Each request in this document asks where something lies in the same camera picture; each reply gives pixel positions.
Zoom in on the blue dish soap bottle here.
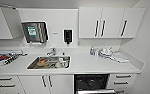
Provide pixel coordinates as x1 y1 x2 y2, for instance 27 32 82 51
89 46 96 56

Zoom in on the orange bowl in sink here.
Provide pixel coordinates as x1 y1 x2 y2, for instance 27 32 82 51
36 58 48 67

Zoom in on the white dish cloth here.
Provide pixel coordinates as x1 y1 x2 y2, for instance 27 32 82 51
110 53 131 64

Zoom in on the steel kitchen sink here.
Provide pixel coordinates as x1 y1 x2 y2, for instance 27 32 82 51
26 55 72 71

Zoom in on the black wall soap dispenser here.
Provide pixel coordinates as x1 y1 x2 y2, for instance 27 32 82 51
63 29 73 46

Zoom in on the stack of white dishes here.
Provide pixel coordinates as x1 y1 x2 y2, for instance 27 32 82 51
97 47 115 58

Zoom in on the steel paper towel dispenser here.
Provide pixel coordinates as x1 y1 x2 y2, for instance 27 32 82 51
20 21 49 45

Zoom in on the chrome sink faucet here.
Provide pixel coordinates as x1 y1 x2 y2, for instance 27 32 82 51
45 48 58 57

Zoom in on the stainless steel dishwasher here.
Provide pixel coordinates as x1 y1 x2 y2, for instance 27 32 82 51
73 73 117 94

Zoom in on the dish rack with dishes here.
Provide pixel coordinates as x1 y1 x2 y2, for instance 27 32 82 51
0 49 28 67

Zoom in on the white drawer unit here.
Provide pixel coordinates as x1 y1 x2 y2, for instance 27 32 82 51
0 75 25 94
106 73 138 94

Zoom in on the white cup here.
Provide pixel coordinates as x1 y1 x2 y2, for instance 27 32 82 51
57 58 68 68

